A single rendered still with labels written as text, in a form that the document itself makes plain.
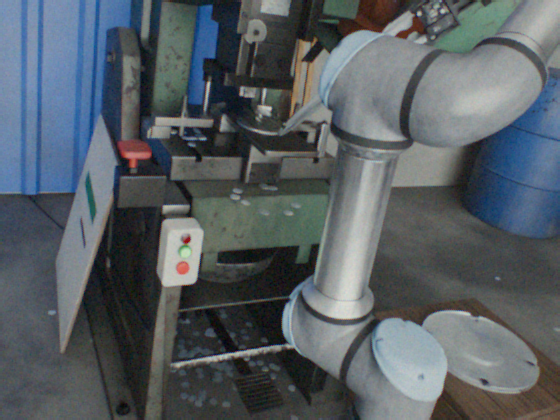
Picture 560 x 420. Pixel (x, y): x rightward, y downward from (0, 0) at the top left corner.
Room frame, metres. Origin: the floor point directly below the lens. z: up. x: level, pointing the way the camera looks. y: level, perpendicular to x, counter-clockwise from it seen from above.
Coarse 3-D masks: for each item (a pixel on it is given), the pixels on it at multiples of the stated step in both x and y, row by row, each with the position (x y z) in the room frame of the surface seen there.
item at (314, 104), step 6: (318, 96) 0.96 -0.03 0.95; (312, 102) 0.96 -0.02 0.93; (318, 102) 1.04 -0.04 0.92; (306, 108) 0.96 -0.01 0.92; (312, 108) 1.11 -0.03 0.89; (318, 108) 1.20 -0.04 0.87; (300, 114) 0.97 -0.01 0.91; (306, 114) 1.08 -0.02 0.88; (294, 120) 0.98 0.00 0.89; (300, 120) 1.08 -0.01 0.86; (288, 126) 0.99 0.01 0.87; (294, 126) 1.11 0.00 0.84; (282, 132) 1.03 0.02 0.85
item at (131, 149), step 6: (120, 144) 1.01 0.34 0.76; (126, 144) 1.02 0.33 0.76; (132, 144) 1.03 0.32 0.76; (138, 144) 1.03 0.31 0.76; (144, 144) 1.04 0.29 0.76; (120, 150) 1.00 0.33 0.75; (126, 150) 0.99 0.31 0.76; (132, 150) 0.99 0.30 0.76; (138, 150) 1.00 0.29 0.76; (144, 150) 1.01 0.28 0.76; (150, 150) 1.02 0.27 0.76; (126, 156) 0.98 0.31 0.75; (132, 156) 0.99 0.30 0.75; (138, 156) 0.99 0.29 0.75; (144, 156) 1.00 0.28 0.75; (150, 156) 1.01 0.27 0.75; (132, 162) 1.01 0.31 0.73
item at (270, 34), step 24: (264, 0) 1.30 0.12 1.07; (288, 0) 1.33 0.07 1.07; (264, 24) 1.30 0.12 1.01; (288, 24) 1.34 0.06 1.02; (240, 48) 1.28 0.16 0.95; (264, 48) 1.28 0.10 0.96; (288, 48) 1.31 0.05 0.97; (240, 72) 1.28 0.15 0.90; (264, 72) 1.28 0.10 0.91; (288, 72) 1.35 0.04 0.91
